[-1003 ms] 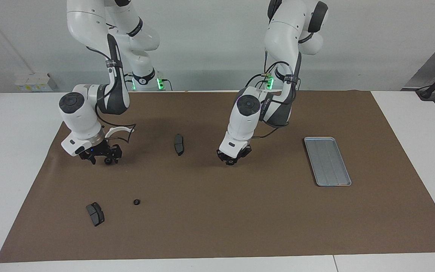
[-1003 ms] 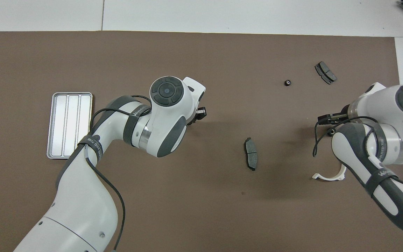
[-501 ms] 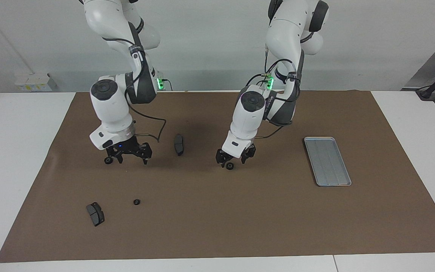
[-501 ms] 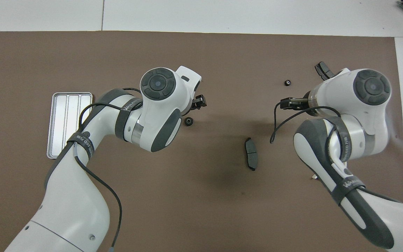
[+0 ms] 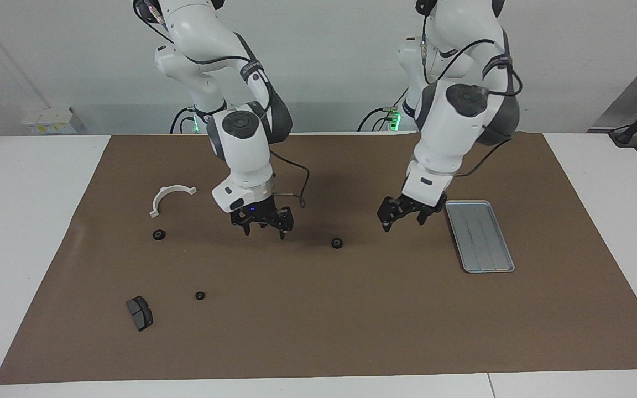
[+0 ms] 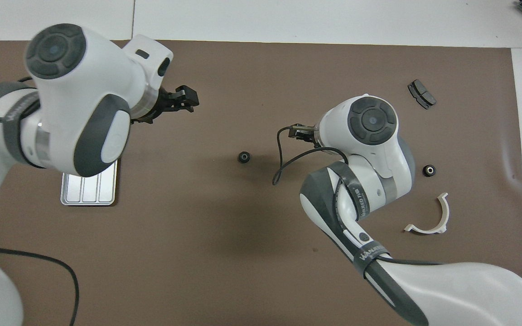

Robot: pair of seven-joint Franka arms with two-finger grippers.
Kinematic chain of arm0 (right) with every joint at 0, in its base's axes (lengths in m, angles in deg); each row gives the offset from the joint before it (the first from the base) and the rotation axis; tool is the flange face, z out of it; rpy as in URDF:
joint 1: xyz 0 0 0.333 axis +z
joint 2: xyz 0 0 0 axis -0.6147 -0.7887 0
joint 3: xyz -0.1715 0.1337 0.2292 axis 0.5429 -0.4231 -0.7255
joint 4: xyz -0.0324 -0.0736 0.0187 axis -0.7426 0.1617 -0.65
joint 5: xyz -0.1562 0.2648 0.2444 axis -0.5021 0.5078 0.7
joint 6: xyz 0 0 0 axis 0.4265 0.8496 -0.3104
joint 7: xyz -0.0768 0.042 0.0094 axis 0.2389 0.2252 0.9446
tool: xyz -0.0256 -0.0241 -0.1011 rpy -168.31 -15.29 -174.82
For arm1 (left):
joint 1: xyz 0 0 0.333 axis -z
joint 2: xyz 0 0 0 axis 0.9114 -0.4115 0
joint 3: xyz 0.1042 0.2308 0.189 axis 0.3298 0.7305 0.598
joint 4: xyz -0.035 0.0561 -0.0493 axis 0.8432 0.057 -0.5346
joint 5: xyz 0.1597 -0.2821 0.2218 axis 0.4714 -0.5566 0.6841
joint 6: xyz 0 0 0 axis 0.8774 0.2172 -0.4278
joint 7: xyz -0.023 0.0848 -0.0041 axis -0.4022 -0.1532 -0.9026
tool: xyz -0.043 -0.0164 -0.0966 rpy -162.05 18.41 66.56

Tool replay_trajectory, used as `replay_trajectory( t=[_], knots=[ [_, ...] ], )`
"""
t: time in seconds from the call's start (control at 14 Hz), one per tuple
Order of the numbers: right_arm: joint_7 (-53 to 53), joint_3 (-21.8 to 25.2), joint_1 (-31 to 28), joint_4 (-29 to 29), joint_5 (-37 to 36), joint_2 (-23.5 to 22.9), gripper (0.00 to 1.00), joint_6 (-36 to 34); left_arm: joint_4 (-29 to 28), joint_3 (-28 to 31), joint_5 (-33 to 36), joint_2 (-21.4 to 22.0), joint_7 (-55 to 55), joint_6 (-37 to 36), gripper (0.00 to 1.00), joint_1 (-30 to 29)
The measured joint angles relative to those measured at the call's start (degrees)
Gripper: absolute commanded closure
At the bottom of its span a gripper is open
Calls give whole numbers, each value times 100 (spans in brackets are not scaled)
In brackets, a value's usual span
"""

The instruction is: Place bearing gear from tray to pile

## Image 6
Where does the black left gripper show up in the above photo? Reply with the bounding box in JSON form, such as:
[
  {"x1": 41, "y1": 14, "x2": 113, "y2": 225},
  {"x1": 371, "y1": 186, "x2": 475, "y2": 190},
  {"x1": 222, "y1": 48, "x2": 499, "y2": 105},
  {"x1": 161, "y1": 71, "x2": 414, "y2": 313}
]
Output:
[{"x1": 131, "y1": 85, "x2": 199, "y2": 125}]

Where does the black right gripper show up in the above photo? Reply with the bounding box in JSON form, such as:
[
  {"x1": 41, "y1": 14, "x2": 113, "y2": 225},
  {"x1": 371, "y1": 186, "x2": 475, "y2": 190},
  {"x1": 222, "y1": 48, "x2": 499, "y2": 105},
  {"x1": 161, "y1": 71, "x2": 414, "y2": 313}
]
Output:
[{"x1": 288, "y1": 123, "x2": 321, "y2": 148}]

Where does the silver metal tray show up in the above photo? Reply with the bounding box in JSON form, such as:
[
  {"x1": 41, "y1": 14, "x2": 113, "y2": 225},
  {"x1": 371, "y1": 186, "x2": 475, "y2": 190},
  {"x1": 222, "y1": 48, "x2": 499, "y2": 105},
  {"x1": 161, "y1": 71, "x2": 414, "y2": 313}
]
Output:
[{"x1": 60, "y1": 158, "x2": 119, "y2": 206}]

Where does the short dark brake pad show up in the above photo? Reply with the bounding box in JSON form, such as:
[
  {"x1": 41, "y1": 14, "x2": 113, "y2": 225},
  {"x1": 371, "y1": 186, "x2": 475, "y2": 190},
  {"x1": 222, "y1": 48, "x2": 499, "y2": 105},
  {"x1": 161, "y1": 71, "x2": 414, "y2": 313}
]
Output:
[{"x1": 407, "y1": 79, "x2": 437, "y2": 110}]

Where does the brown paper table mat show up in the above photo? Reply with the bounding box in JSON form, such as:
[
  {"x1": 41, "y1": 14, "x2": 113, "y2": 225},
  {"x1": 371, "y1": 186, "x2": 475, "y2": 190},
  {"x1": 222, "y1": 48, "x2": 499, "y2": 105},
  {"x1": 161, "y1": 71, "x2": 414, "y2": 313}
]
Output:
[{"x1": 0, "y1": 40, "x2": 522, "y2": 326}]

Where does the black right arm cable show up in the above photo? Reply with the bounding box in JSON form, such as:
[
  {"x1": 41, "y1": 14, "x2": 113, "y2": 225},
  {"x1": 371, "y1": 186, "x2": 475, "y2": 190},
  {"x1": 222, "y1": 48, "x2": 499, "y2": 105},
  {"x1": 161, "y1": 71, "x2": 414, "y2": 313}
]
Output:
[{"x1": 272, "y1": 126, "x2": 443, "y2": 265}]

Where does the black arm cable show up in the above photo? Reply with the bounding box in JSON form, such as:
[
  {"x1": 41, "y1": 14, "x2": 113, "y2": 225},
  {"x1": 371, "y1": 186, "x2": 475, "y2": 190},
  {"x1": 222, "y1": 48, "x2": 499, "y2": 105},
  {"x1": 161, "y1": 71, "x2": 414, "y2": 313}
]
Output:
[
  {"x1": 0, "y1": 242, "x2": 80, "y2": 326},
  {"x1": 272, "y1": 126, "x2": 443, "y2": 265}
]

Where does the white curved plastic bracket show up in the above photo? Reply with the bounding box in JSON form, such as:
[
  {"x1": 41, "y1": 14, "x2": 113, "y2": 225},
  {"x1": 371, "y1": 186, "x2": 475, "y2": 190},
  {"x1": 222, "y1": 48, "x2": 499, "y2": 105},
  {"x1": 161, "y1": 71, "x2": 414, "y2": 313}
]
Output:
[{"x1": 404, "y1": 192, "x2": 450, "y2": 235}]

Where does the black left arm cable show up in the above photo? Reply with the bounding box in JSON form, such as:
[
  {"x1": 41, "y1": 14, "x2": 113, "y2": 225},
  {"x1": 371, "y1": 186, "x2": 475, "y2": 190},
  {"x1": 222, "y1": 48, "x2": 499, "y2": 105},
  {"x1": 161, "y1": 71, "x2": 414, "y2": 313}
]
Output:
[{"x1": 0, "y1": 242, "x2": 80, "y2": 326}]

